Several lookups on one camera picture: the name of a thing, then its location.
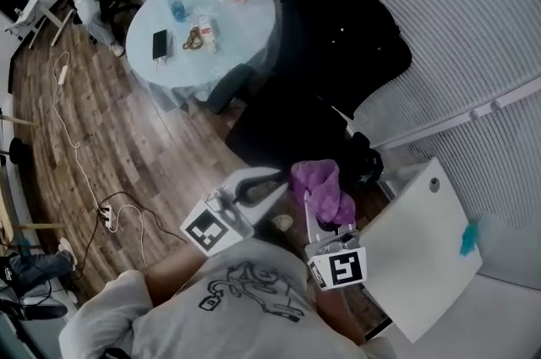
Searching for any small white desk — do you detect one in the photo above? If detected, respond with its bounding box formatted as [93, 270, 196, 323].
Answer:
[3, 0, 55, 50]

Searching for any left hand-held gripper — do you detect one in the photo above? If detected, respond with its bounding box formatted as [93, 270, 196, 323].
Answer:
[179, 166, 292, 258]

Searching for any black chair base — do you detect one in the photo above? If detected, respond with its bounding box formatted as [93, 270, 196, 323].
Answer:
[0, 285, 69, 323]

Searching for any person's grey printed shirt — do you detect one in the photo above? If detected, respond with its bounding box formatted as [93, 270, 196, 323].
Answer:
[57, 237, 369, 359]

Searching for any black jacket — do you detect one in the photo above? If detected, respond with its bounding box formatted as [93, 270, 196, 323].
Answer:
[279, 0, 413, 121]

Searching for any black office chair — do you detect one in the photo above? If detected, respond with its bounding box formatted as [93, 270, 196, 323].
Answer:
[205, 0, 413, 190]

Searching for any black smartphone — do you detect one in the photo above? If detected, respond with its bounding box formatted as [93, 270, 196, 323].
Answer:
[151, 29, 169, 61]

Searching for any black round stool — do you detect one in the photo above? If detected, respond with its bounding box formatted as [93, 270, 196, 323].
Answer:
[8, 137, 34, 165]

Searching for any lying clear water bottle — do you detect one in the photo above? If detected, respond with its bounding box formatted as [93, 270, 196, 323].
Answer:
[197, 14, 220, 55]

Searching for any person's right forearm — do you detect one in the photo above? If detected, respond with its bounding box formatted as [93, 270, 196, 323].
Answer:
[315, 286, 368, 346]

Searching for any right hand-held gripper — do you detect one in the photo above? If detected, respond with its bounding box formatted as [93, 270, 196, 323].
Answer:
[301, 188, 368, 291]

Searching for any person's beige shoe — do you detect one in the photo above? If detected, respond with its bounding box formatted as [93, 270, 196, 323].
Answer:
[271, 213, 296, 232]

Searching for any long white power cable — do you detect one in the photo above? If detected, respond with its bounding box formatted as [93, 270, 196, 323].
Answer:
[52, 50, 107, 209]

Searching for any brown bead bracelet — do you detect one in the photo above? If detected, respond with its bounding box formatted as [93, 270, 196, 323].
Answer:
[182, 26, 204, 52]

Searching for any white wall rail with knobs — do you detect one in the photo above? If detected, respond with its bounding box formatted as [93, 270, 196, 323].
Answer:
[370, 74, 541, 150]

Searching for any black monitor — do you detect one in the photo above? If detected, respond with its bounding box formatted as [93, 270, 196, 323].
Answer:
[0, 0, 33, 23]

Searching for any person's left forearm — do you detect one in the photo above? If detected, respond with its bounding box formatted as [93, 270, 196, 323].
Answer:
[142, 248, 209, 308]

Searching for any teal cloth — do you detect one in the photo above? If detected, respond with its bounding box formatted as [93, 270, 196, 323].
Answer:
[458, 219, 481, 258]

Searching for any black cable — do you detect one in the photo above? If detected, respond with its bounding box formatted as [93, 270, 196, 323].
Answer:
[78, 190, 188, 279]

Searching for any blue label water bottle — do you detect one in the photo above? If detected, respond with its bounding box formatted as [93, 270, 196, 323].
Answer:
[163, 0, 188, 24]

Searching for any white cabinet top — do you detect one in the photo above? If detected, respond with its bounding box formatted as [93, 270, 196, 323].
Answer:
[358, 155, 484, 345]

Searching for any round table with clear cover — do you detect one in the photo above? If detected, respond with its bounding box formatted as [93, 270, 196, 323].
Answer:
[125, 0, 278, 101]

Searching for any short white cable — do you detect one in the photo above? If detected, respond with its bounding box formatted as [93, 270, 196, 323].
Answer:
[114, 203, 150, 267]

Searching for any purple cloth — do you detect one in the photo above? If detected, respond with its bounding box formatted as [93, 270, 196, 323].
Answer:
[288, 158, 357, 226]

